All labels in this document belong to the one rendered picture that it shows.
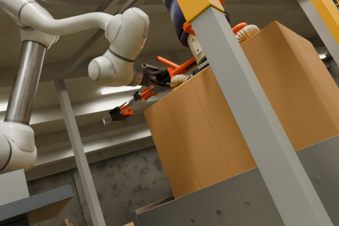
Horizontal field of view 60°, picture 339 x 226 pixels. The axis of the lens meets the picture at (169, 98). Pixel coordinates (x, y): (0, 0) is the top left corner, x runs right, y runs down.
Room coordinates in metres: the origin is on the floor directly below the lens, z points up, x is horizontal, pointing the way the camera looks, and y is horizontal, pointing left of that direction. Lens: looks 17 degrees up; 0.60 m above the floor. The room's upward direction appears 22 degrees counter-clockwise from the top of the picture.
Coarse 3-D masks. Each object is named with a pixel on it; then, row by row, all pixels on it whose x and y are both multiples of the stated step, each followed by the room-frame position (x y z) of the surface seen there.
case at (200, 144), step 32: (288, 32) 0.85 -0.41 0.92; (256, 64) 0.84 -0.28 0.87; (288, 64) 0.80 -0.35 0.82; (320, 64) 1.04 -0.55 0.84; (192, 96) 0.99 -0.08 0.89; (288, 96) 0.82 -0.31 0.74; (320, 96) 0.79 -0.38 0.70; (160, 128) 1.10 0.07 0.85; (192, 128) 1.02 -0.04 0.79; (224, 128) 0.95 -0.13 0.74; (288, 128) 0.85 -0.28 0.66; (320, 128) 0.80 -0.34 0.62; (192, 160) 1.05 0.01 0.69; (224, 160) 0.98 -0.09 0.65; (192, 192) 1.08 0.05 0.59
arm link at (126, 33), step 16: (32, 16) 0.96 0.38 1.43; (48, 16) 0.98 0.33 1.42; (80, 16) 0.91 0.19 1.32; (96, 16) 0.89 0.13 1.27; (112, 16) 0.88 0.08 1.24; (128, 16) 0.83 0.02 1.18; (144, 16) 0.85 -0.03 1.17; (48, 32) 0.98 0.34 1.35; (64, 32) 0.96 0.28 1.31; (112, 32) 0.86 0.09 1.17; (128, 32) 0.85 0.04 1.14; (144, 32) 0.88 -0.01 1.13; (112, 48) 0.89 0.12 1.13; (128, 48) 0.88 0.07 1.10
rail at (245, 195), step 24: (336, 144) 0.67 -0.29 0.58; (312, 168) 0.70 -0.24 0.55; (336, 168) 0.68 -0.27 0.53; (216, 192) 0.84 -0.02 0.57; (240, 192) 0.81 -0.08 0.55; (264, 192) 0.77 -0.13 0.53; (336, 192) 0.69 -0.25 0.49; (144, 216) 1.00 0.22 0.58; (168, 216) 0.95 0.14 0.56; (192, 216) 0.90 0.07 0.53; (216, 216) 0.86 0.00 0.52; (240, 216) 0.82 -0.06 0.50; (264, 216) 0.79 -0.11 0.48; (336, 216) 0.70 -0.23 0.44
